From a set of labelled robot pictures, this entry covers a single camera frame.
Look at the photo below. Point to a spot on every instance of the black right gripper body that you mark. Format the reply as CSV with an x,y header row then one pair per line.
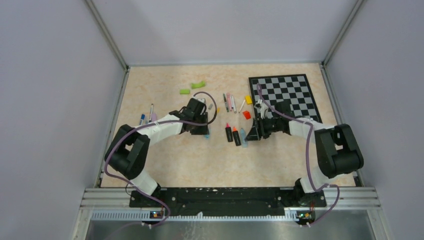
x,y
267,126

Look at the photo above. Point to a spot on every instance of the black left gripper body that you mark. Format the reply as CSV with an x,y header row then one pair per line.
x,y
199,130

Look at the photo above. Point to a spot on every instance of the light blue highlighter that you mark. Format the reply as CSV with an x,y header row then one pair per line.
x,y
243,135

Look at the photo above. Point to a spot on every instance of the orange black highlighter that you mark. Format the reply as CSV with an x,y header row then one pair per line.
x,y
236,136

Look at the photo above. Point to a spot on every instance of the pink black highlighter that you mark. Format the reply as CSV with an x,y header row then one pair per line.
x,y
228,131

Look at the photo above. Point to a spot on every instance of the green thin pen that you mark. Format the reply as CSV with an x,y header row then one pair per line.
x,y
226,102

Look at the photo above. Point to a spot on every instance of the pink translucent pen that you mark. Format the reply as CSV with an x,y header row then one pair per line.
x,y
229,102

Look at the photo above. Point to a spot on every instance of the grey cap white marker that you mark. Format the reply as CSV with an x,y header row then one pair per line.
x,y
235,106

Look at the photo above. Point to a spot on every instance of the pink pastel highlighter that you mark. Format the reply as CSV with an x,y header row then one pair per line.
x,y
154,117

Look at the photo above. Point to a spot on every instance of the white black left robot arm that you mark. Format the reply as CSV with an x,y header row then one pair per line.
x,y
127,154

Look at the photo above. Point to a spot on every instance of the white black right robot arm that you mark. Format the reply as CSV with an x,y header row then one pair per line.
x,y
331,150

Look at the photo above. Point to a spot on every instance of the red white thin pen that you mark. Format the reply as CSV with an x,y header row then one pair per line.
x,y
151,112

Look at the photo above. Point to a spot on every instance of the orange red block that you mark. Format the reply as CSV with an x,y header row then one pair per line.
x,y
246,114

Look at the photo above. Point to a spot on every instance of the yellow block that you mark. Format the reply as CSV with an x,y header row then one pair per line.
x,y
248,100

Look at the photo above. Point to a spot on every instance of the green block left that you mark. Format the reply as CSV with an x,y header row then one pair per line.
x,y
184,91

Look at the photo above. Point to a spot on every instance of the green block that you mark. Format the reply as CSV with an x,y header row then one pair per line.
x,y
197,85
184,91

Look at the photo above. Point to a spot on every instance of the green block right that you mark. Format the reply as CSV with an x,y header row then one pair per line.
x,y
197,85

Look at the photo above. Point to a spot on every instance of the black grey chessboard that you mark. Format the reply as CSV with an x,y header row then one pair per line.
x,y
294,89

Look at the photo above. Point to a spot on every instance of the blue white marker far left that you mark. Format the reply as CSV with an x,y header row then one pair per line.
x,y
142,118

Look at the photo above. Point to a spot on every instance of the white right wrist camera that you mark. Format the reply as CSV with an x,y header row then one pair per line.
x,y
262,110

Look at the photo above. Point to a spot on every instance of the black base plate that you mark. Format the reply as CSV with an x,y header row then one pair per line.
x,y
228,201

